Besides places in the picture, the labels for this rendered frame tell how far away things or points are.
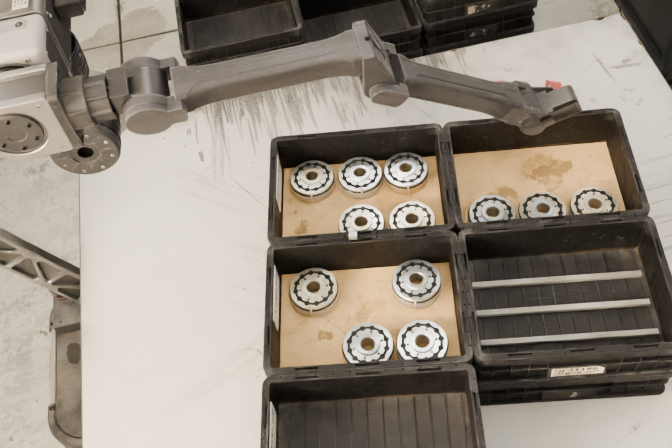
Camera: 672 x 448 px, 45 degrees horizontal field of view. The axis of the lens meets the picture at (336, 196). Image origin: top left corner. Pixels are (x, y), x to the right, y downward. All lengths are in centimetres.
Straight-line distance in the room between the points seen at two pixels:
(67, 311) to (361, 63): 152
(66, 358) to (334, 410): 112
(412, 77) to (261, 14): 155
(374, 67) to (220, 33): 160
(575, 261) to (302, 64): 80
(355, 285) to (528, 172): 49
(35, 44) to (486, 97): 79
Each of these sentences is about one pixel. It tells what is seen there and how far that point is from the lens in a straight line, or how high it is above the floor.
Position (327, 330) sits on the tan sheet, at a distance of 172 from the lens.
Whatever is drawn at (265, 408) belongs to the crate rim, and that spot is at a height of 92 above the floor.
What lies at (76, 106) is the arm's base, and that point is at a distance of 132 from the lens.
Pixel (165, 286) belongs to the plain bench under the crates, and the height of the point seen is 70.
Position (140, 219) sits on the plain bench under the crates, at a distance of 215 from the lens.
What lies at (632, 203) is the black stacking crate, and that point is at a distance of 186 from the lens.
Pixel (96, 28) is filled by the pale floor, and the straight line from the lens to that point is 388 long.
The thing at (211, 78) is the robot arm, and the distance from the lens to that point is 131.
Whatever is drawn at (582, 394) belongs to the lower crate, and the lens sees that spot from 178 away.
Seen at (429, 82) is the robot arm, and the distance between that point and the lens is 145.
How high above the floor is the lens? 234
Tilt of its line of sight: 53 degrees down
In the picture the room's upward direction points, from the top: 10 degrees counter-clockwise
